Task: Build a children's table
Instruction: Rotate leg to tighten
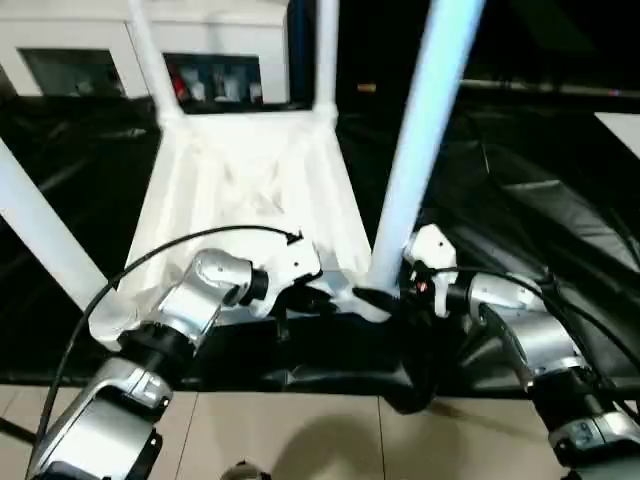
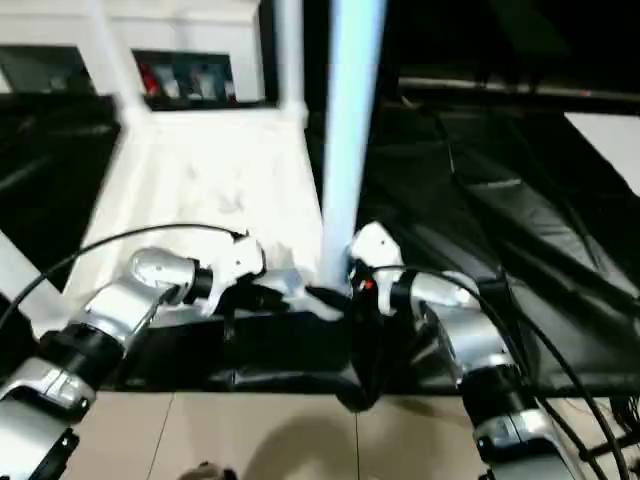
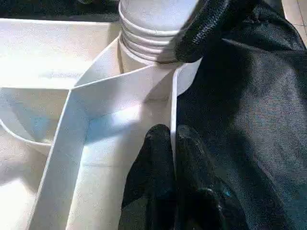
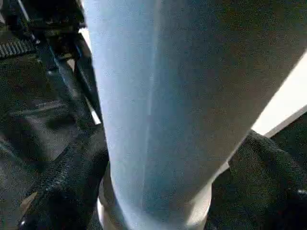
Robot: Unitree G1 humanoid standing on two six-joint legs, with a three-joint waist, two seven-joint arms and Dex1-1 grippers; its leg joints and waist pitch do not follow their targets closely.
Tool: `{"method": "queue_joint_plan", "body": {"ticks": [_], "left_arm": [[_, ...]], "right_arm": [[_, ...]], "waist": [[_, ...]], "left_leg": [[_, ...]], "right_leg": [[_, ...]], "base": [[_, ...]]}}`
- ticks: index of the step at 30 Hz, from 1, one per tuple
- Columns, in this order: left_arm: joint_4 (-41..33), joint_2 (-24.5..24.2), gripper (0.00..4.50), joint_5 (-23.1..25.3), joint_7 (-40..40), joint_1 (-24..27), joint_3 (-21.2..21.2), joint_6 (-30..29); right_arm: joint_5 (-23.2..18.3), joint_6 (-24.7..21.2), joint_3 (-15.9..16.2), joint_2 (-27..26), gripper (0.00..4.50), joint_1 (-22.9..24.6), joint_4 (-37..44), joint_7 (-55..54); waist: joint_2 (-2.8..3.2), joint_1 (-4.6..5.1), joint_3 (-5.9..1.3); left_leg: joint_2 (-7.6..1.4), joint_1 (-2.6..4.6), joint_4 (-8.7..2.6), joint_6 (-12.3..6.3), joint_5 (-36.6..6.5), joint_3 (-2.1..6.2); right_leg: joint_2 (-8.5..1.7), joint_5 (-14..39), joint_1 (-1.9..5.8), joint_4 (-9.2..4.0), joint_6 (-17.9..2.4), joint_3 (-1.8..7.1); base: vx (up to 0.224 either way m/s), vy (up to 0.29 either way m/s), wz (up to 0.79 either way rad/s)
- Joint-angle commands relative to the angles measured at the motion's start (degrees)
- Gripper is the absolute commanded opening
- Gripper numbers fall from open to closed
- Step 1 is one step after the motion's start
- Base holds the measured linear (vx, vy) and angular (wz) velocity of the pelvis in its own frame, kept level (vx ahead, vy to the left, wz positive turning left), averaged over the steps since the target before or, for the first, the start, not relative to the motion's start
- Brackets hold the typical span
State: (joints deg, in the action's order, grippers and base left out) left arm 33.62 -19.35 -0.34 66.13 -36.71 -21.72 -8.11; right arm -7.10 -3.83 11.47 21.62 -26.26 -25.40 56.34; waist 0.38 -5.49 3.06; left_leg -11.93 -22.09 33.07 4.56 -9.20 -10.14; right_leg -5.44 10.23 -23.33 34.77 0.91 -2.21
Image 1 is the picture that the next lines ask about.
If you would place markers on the dark metal rail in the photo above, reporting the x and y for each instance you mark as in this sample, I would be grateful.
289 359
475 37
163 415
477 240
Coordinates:
550 89

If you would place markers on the white bottle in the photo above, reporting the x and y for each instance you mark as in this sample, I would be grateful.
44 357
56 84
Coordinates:
197 91

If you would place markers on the red package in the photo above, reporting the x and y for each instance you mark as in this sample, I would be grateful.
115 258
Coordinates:
176 82

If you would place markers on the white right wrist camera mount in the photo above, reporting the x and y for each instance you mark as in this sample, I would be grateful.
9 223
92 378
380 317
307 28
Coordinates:
430 245

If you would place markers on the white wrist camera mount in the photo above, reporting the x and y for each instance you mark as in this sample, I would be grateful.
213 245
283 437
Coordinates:
430 245
295 260

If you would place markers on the white flat board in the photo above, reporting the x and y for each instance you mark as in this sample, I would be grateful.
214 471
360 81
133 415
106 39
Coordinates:
622 137

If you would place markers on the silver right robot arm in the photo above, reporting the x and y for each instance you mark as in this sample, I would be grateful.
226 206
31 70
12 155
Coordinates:
540 335

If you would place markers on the white glass-door cabinet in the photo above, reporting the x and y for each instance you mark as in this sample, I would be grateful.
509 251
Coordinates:
225 30

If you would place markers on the black work mat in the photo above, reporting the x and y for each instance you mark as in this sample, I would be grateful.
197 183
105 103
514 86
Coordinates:
525 210

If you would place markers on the black metal stand strut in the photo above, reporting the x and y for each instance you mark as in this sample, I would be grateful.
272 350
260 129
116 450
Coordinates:
17 430

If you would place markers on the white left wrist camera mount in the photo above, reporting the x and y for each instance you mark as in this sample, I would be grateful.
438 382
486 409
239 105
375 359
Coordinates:
295 260

